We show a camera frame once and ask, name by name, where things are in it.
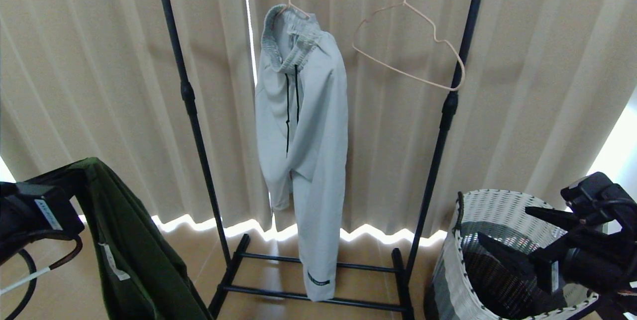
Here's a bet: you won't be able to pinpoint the green garment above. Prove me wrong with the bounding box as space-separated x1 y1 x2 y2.
22 157 213 320

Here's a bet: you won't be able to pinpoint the beige curtain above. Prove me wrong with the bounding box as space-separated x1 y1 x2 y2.
0 0 637 241

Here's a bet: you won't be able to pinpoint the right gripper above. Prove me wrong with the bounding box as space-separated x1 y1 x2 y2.
477 207 637 296

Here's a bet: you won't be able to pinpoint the black clothes rack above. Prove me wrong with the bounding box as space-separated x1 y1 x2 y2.
56 0 637 320

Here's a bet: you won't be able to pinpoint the pale grey shorts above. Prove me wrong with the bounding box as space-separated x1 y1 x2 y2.
255 4 349 303

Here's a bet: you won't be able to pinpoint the white laundry basket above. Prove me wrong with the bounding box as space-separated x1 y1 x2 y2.
424 189 613 320

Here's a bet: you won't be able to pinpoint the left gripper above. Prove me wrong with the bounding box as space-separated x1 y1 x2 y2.
0 182 85 263

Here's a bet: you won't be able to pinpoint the black cable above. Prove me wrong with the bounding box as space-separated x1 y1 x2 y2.
5 249 38 320

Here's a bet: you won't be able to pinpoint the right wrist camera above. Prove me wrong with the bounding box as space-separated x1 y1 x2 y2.
561 172 637 233

